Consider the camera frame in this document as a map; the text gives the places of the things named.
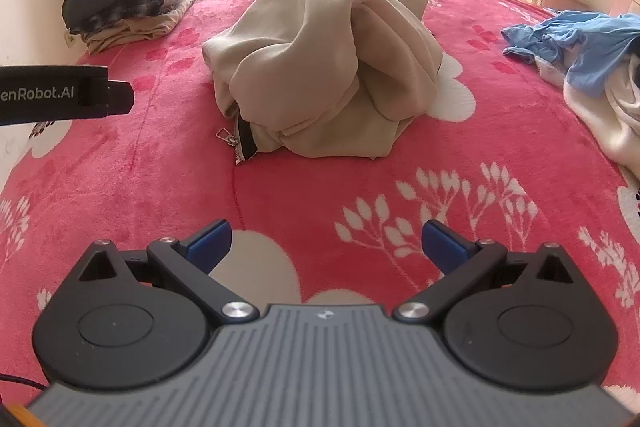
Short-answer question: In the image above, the beige zip hoodie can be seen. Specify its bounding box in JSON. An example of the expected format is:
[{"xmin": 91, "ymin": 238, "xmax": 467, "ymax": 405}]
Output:
[{"xmin": 202, "ymin": 0, "xmax": 444, "ymax": 166}]

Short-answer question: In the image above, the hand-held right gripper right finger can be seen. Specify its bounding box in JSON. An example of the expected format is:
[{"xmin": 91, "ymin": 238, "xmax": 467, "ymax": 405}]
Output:
[{"xmin": 392, "ymin": 219, "xmax": 577, "ymax": 323}]

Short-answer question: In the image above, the blue garment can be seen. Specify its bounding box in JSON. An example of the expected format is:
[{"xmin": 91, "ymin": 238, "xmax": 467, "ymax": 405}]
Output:
[{"xmin": 501, "ymin": 10, "xmax": 640, "ymax": 98}]

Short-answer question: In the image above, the white garment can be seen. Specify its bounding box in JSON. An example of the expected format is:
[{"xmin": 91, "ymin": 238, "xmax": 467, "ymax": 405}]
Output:
[{"xmin": 537, "ymin": 54, "xmax": 640, "ymax": 180}]

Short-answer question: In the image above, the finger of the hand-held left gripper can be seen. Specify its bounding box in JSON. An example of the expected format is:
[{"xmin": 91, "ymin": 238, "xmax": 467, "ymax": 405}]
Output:
[{"xmin": 108, "ymin": 80, "xmax": 135, "ymax": 117}]

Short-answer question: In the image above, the black cable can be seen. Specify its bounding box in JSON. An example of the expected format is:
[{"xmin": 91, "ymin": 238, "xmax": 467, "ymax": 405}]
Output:
[{"xmin": 0, "ymin": 373, "xmax": 47, "ymax": 391}]

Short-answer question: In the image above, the pink floral blanket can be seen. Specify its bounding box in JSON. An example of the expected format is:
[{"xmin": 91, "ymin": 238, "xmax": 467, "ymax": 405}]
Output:
[{"xmin": 0, "ymin": 0, "xmax": 640, "ymax": 413}]

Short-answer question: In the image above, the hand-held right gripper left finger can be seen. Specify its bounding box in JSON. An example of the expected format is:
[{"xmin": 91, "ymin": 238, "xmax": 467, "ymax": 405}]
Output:
[{"xmin": 75, "ymin": 219, "xmax": 261, "ymax": 324}]

